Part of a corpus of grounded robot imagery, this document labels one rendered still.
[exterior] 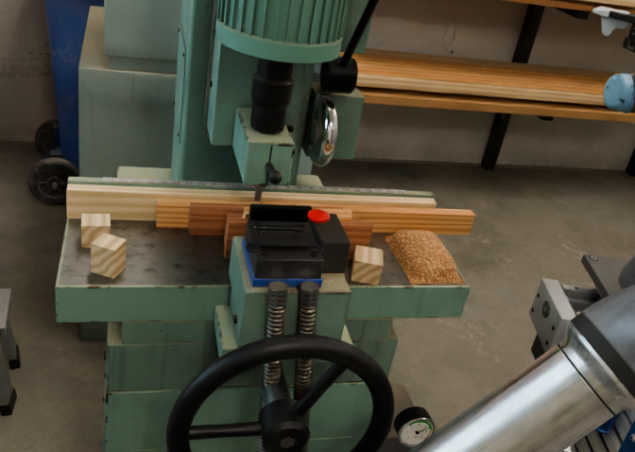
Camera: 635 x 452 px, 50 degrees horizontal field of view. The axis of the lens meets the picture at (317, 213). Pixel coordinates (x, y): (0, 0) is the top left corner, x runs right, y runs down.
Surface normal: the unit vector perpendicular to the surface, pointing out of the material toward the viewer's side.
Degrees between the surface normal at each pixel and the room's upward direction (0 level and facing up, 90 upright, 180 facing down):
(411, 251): 41
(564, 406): 65
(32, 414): 0
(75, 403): 0
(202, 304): 90
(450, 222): 90
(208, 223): 90
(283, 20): 90
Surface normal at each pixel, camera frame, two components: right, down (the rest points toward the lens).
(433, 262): 0.26, -0.47
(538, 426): -0.23, 0.00
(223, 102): 0.22, 0.50
